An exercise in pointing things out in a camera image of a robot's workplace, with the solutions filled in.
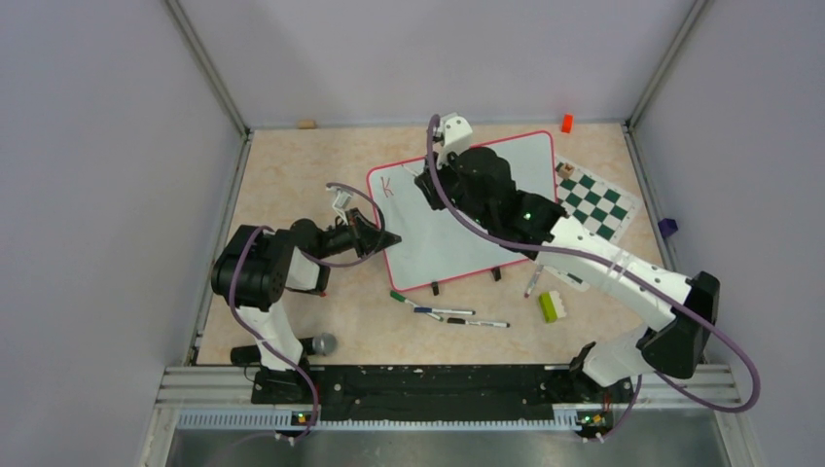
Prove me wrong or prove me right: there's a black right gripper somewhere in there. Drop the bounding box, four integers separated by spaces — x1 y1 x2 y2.
417 144 494 231

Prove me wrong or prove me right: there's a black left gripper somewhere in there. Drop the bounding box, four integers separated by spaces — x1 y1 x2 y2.
315 207 401 260

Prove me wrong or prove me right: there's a pink-framed whiteboard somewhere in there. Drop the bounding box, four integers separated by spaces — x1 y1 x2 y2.
366 130 558 298

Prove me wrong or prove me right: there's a red marker pen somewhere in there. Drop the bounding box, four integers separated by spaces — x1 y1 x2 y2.
402 164 424 179

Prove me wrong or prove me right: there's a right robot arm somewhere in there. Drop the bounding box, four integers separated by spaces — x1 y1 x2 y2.
415 147 720 401

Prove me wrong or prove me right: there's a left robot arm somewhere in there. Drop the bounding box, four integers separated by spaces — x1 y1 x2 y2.
210 208 402 403

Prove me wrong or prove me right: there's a green-capped marker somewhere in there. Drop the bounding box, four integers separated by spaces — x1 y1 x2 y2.
389 290 445 322

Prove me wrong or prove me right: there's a blue-capped marker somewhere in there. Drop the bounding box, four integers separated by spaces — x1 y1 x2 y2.
413 306 476 316

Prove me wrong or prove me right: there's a wooden chess piece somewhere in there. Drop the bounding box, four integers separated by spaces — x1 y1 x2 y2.
557 163 575 180

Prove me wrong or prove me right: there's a black-capped marker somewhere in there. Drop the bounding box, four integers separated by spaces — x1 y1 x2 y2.
447 317 511 329

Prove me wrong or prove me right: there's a purple-capped marker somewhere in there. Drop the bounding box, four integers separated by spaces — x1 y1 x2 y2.
522 265 545 299

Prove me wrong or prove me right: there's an orange block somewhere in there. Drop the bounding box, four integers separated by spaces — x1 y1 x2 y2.
560 114 575 134

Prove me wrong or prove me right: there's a black microphone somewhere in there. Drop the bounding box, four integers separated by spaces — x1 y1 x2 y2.
230 333 339 370

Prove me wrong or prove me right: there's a green white chessboard mat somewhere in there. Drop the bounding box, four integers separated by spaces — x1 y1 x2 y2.
556 158 642 243

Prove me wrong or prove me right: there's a lime green toy brick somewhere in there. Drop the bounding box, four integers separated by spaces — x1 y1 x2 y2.
538 291 567 324

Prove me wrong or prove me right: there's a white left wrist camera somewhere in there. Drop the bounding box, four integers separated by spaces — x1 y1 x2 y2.
326 184 353 225

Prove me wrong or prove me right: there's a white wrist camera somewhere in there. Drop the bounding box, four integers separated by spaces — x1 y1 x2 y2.
326 184 353 225
430 113 473 167

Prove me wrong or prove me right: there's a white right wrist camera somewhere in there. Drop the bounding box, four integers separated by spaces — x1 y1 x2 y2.
430 113 473 167

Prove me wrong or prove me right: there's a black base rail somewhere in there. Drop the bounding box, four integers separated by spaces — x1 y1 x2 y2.
251 365 633 422

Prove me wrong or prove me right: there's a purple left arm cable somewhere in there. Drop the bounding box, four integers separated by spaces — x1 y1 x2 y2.
228 182 386 446

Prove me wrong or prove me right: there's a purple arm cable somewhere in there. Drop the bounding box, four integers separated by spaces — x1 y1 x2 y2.
228 182 386 446
425 114 762 446

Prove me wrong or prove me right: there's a purple object at wall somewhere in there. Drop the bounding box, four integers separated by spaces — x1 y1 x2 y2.
658 218 679 239

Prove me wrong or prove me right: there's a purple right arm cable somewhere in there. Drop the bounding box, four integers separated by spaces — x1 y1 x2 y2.
425 114 762 446

